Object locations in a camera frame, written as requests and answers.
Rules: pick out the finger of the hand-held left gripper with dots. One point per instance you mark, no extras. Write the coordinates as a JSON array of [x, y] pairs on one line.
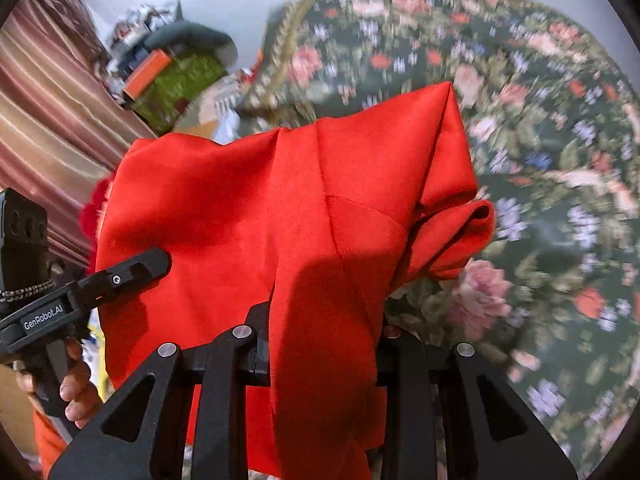
[[135, 267]]

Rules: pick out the red fluffy cloth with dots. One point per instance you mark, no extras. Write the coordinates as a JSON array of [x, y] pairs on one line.
[[92, 210]]

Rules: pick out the person's left hand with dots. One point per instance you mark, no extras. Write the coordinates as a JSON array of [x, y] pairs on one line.
[[80, 395]]

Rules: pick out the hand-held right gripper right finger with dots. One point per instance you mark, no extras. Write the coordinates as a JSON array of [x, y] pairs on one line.
[[400, 355]]

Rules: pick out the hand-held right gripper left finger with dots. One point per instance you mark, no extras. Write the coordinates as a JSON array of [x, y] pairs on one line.
[[257, 330]]

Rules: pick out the grey cloth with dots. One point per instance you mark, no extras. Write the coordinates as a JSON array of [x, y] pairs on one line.
[[195, 35]]

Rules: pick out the patterned cloth pile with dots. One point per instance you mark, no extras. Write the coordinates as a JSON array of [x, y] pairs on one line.
[[135, 25]]

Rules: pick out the cardboard box with papers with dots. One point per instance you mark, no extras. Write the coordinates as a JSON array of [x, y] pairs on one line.
[[222, 110]]

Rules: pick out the orange box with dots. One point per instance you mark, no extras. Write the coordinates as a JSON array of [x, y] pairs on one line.
[[147, 75]]

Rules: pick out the red garment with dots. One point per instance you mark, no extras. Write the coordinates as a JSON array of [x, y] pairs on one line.
[[225, 200]]

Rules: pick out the dark floral bedsheet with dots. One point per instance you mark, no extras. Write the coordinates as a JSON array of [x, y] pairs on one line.
[[550, 160]]

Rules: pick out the green box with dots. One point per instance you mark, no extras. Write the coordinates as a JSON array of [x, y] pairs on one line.
[[180, 90]]

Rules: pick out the striped brown curtain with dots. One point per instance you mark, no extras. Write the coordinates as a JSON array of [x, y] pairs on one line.
[[50, 110]]

